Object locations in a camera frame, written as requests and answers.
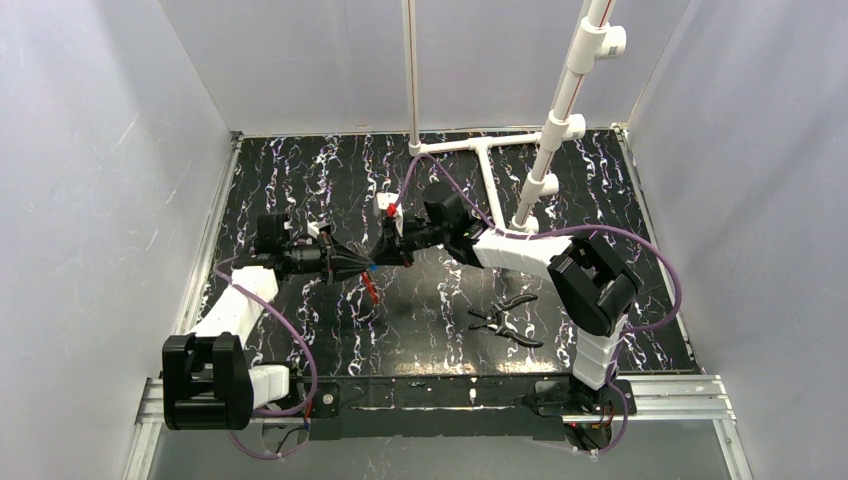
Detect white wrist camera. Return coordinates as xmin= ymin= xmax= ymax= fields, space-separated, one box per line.
xmin=373 ymin=192 xmax=404 ymax=236
xmin=307 ymin=221 xmax=332 ymax=239

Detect aluminium left rail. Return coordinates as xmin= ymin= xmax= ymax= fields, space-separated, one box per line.
xmin=148 ymin=130 xmax=244 ymax=378

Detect white PVC pipe frame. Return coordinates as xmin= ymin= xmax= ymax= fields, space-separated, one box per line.
xmin=401 ymin=0 xmax=627 ymax=233

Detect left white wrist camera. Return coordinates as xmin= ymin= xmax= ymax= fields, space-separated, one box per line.
xmin=307 ymin=221 xmax=332 ymax=239

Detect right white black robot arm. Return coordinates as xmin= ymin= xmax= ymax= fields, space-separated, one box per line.
xmin=369 ymin=182 xmax=641 ymax=412

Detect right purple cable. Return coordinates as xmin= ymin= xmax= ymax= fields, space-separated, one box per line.
xmin=397 ymin=153 xmax=684 ymax=458

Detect metal plate with red handle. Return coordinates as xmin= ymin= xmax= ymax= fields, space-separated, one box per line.
xmin=361 ymin=272 xmax=380 ymax=305

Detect black handled pliers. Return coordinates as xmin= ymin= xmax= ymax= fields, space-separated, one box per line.
xmin=467 ymin=294 xmax=544 ymax=349

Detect aluminium front rail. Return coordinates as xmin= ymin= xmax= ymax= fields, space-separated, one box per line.
xmin=122 ymin=374 xmax=753 ymax=480

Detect aluminium rail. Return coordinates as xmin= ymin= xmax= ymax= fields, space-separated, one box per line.
xmin=122 ymin=374 xmax=753 ymax=480
xmin=148 ymin=130 xmax=244 ymax=378

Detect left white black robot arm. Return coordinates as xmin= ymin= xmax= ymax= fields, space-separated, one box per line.
xmin=162 ymin=213 xmax=373 ymax=430

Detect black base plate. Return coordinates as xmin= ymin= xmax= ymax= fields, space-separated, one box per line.
xmin=256 ymin=373 xmax=637 ymax=441

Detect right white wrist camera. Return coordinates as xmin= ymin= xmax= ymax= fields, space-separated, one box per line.
xmin=373 ymin=192 xmax=404 ymax=236

